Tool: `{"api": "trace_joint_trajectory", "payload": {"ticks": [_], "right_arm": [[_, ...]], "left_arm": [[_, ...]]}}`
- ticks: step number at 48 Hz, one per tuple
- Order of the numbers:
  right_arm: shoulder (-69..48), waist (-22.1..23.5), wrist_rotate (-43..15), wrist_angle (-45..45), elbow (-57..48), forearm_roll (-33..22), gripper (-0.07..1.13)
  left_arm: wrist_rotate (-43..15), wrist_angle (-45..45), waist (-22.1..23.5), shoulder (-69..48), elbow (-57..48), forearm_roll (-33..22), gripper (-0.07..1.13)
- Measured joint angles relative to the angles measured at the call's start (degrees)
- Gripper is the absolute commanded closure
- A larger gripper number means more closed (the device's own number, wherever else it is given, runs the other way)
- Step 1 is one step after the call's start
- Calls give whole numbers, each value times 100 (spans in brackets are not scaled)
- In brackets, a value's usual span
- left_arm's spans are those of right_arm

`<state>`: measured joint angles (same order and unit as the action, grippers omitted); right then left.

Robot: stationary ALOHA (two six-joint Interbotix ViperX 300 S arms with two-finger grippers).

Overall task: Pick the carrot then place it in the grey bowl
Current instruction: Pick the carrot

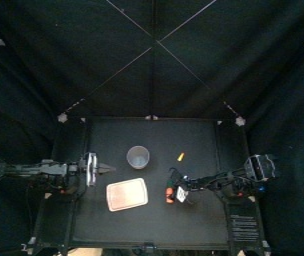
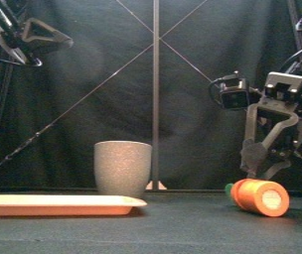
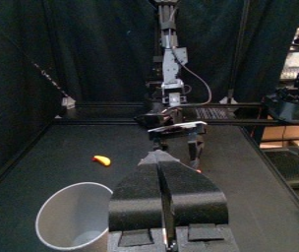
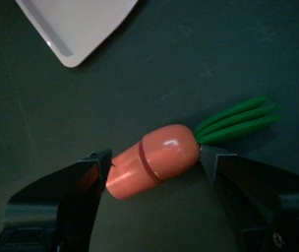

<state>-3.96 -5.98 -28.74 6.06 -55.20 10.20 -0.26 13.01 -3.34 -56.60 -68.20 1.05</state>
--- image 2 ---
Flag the orange toy carrot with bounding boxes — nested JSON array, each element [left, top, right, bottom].
[[225, 178, 292, 218]]

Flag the grey speckled cup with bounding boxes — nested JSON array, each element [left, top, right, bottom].
[[93, 140, 154, 198]]

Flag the pink rectangular tray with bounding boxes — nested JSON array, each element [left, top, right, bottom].
[[0, 193, 149, 217]]

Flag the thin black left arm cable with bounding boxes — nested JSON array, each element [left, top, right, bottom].
[[0, 42, 46, 68]]

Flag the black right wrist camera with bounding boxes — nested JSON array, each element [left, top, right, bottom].
[[209, 70, 253, 111]]

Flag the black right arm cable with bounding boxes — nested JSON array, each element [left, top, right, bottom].
[[280, 39, 302, 74]]

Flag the thin diagonal brace wire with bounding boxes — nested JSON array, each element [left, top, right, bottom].
[[114, 0, 225, 87], [0, 0, 210, 179]]

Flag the grey vertical frame post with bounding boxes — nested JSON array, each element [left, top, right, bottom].
[[146, 0, 169, 191]]

